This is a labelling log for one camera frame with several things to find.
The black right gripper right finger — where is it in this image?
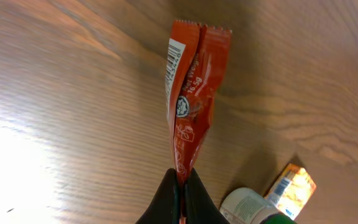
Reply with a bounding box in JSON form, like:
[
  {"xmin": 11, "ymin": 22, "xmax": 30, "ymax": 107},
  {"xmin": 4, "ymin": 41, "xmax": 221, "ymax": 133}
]
[{"xmin": 183, "ymin": 168, "xmax": 229, "ymax": 224}]

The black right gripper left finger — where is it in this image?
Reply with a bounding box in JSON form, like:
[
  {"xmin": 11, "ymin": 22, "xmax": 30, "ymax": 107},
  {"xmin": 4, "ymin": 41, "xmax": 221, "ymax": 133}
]
[{"xmin": 136, "ymin": 168, "xmax": 181, "ymax": 224}]

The green lid spice jar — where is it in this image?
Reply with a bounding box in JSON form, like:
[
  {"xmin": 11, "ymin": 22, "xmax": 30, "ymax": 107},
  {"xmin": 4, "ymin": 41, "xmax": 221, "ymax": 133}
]
[{"xmin": 219, "ymin": 187, "xmax": 296, "ymax": 224}]

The red white sachet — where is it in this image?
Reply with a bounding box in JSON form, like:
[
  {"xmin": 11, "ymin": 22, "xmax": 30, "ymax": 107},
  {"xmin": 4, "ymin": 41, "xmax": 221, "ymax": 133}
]
[{"xmin": 165, "ymin": 20, "xmax": 232, "ymax": 184}]

